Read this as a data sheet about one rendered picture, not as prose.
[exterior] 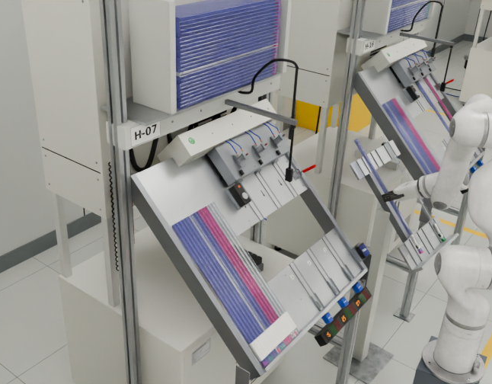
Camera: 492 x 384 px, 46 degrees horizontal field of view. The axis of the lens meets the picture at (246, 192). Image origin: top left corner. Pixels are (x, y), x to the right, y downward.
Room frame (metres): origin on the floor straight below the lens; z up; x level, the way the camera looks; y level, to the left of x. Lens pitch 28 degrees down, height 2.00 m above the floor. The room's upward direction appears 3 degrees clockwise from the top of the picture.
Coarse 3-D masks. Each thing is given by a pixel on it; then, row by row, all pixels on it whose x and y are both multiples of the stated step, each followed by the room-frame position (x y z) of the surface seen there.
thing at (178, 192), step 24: (168, 168) 1.66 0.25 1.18; (192, 168) 1.72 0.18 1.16; (264, 168) 1.91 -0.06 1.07; (168, 192) 1.59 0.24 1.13; (192, 192) 1.64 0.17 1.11; (216, 192) 1.70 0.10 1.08; (264, 192) 1.82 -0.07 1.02; (288, 192) 1.89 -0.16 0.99; (168, 216) 1.52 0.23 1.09; (240, 216) 1.68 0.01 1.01; (264, 216) 1.74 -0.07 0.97
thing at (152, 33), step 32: (128, 0) 1.68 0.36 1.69; (160, 0) 1.61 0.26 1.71; (288, 0) 2.07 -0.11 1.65; (160, 32) 1.61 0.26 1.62; (288, 32) 2.08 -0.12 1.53; (160, 64) 1.61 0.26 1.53; (160, 96) 1.61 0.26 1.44; (224, 96) 1.80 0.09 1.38; (160, 128) 1.61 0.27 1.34; (256, 256) 1.92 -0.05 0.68
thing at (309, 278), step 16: (320, 240) 1.80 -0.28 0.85; (336, 240) 1.85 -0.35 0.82; (304, 256) 1.70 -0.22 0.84; (320, 256) 1.74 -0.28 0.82; (336, 256) 1.79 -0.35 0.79; (352, 256) 1.83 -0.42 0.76; (288, 272) 1.61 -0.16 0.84; (304, 272) 1.64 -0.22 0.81; (320, 272) 1.68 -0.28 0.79; (336, 272) 1.73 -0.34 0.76; (352, 272) 1.77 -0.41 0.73; (272, 288) 1.52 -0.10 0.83; (288, 288) 1.56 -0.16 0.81; (304, 288) 1.59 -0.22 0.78; (320, 288) 1.63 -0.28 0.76; (336, 288) 1.67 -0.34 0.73; (288, 304) 1.51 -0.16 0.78; (304, 304) 1.54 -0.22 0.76; (320, 304) 1.58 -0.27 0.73; (304, 320) 1.49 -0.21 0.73
